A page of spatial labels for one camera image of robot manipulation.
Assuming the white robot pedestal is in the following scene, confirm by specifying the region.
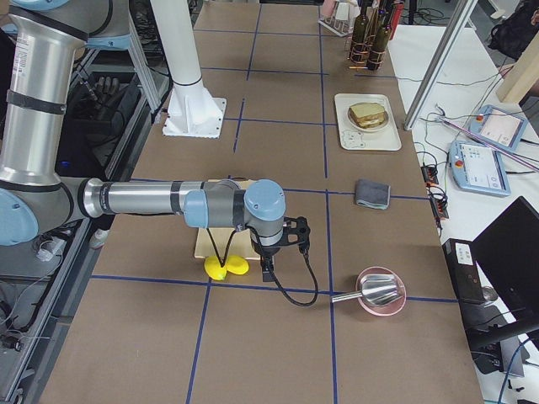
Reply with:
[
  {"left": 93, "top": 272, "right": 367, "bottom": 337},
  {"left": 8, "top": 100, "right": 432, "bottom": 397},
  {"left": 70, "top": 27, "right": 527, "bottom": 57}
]
[{"left": 151, "top": 0, "right": 227, "bottom": 139}]

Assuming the copper wire bottle rack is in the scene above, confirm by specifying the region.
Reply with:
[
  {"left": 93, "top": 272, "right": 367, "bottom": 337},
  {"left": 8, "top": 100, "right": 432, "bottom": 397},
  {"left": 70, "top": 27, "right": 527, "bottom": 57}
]
[{"left": 349, "top": 25, "right": 387, "bottom": 71}]

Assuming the yellow lemon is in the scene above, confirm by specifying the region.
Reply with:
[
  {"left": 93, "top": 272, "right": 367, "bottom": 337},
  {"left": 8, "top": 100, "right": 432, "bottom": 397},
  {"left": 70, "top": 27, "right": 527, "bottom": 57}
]
[
  {"left": 204, "top": 256, "right": 227, "bottom": 281},
  {"left": 226, "top": 255, "right": 249, "bottom": 275}
]

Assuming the yellow lemon right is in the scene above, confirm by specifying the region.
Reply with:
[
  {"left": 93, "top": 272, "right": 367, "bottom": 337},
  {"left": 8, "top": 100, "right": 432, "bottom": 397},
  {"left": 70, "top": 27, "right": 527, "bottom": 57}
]
[{"left": 226, "top": 255, "right": 249, "bottom": 275}]

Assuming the aluminium frame post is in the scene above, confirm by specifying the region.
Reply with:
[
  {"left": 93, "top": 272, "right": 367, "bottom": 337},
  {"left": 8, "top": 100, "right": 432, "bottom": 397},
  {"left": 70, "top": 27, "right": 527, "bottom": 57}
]
[{"left": 403, "top": 0, "right": 478, "bottom": 130}]

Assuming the green wine bottle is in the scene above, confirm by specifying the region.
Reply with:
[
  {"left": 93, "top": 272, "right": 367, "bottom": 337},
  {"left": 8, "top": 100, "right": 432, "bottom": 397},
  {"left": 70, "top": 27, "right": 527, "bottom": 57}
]
[
  {"left": 366, "top": 8, "right": 392, "bottom": 71},
  {"left": 350, "top": 1, "right": 371, "bottom": 67}
]

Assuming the near blue teach pendant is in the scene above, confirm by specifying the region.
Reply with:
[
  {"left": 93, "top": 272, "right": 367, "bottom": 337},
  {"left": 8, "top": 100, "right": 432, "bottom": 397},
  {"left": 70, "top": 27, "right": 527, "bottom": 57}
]
[{"left": 449, "top": 141, "right": 511, "bottom": 197}]

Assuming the grey folded cloth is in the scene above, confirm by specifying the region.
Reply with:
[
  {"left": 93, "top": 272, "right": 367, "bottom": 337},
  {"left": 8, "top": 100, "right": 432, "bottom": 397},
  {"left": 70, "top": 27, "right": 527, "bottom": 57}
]
[{"left": 355, "top": 178, "right": 391, "bottom": 210}]

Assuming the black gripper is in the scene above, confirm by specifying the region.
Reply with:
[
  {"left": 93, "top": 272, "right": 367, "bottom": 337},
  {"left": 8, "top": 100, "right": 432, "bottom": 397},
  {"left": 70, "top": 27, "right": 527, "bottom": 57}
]
[{"left": 251, "top": 231, "right": 283, "bottom": 282}]

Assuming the black monitor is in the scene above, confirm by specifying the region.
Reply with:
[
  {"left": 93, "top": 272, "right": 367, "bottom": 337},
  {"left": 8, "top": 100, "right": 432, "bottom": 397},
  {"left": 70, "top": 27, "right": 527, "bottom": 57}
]
[{"left": 472, "top": 196, "right": 538, "bottom": 314}]

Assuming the blue teach pendant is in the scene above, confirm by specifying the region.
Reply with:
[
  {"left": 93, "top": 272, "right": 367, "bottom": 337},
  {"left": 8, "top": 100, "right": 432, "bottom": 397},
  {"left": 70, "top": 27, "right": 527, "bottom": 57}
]
[
  {"left": 449, "top": 141, "right": 511, "bottom": 197},
  {"left": 469, "top": 104, "right": 528, "bottom": 152}
]

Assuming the yellow lemon left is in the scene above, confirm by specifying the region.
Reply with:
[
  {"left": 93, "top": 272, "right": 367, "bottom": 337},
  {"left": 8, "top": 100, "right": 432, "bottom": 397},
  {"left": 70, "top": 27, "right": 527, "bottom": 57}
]
[{"left": 204, "top": 256, "right": 227, "bottom": 281}]

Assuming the cream bear tray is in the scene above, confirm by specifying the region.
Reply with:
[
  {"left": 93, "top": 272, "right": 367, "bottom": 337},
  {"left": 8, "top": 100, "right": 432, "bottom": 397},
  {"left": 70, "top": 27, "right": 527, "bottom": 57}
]
[{"left": 334, "top": 93, "right": 402, "bottom": 152}]

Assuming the black computer box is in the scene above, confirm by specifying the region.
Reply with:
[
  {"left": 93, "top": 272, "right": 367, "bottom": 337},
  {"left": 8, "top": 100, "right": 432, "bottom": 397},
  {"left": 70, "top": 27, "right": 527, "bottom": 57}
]
[{"left": 442, "top": 238, "right": 485, "bottom": 305}]

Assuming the pink bowl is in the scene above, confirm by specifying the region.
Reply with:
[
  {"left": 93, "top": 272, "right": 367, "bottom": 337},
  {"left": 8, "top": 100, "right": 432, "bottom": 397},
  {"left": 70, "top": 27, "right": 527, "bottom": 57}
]
[{"left": 355, "top": 266, "right": 407, "bottom": 316}]

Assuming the orange black adapter box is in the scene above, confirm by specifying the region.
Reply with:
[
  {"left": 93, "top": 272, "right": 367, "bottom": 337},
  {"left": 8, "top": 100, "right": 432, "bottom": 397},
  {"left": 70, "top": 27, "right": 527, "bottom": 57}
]
[{"left": 421, "top": 165, "right": 439, "bottom": 185}]

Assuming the metal scoop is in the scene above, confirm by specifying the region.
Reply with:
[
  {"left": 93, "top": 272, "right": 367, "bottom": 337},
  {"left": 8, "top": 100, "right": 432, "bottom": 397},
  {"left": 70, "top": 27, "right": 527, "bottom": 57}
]
[{"left": 332, "top": 274, "right": 403, "bottom": 307}]

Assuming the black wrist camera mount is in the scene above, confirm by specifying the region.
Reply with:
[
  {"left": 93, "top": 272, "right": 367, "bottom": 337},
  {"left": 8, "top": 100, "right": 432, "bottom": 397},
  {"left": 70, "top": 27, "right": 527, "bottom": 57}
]
[{"left": 279, "top": 216, "right": 311, "bottom": 255}]

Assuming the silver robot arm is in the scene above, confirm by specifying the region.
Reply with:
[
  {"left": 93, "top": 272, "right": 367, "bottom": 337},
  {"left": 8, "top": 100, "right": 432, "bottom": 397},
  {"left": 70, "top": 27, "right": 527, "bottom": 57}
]
[{"left": 1, "top": 1, "right": 286, "bottom": 281}]

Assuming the bread slice with egg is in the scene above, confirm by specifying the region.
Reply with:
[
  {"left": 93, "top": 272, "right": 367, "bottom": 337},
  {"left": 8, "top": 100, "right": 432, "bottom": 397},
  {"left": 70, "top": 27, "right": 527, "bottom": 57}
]
[{"left": 350, "top": 114, "right": 388, "bottom": 131}]

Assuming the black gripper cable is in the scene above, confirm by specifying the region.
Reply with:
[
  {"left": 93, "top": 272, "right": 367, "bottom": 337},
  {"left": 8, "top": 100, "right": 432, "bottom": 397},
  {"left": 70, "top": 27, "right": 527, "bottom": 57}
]
[{"left": 207, "top": 226, "right": 319, "bottom": 306}]

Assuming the white cup rack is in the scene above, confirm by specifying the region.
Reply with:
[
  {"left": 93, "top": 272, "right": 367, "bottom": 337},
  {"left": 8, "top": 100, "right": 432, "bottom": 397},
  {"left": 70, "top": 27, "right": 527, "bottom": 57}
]
[{"left": 318, "top": 0, "right": 360, "bottom": 37}]

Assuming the wooden cutting board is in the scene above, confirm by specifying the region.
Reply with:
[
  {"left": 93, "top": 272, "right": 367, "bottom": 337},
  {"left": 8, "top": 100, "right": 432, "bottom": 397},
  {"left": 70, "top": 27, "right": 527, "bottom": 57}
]
[{"left": 194, "top": 177, "right": 262, "bottom": 259}]

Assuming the far blue teach pendant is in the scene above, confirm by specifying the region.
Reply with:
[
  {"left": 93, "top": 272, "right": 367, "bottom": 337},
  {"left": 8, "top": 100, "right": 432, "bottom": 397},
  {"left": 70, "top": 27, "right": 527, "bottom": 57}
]
[{"left": 469, "top": 104, "right": 528, "bottom": 152}]

